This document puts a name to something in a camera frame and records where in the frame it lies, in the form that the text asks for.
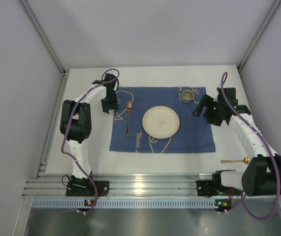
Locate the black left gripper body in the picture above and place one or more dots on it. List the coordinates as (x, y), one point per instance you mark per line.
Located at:
(110, 103)

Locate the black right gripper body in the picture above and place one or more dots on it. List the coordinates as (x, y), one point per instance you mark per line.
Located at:
(206, 108)

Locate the small glass cup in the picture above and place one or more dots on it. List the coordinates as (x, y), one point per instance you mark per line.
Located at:
(187, 96)

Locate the blue cloth placemat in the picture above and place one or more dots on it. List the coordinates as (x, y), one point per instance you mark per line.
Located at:
(193, 136)

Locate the cream ceramic plate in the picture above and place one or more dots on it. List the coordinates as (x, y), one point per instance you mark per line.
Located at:
(160, 122)

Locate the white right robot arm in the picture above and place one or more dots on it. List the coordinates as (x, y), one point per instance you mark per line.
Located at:
(262, 175)

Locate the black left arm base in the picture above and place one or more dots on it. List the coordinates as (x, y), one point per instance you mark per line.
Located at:
(86, 189)

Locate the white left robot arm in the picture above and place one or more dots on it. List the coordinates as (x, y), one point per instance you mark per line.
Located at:
(76, 120)

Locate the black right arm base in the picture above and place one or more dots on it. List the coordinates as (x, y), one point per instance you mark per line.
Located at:
(207, 188)

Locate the gold spoon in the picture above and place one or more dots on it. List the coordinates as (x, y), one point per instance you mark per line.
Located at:
(245, 160)

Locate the left corner frame post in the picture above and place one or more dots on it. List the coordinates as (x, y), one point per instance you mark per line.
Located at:
(42, 35)

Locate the corner frame post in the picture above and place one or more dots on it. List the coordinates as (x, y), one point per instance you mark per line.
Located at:
(42, 35)
(258, 35)

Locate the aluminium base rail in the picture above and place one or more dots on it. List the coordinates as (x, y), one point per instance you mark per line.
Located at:
(128, 185)

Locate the right corner frame post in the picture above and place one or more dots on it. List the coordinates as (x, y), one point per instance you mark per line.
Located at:
(258, 35)

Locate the slotted cable duct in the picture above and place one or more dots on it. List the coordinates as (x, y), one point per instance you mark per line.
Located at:
(217, 204)

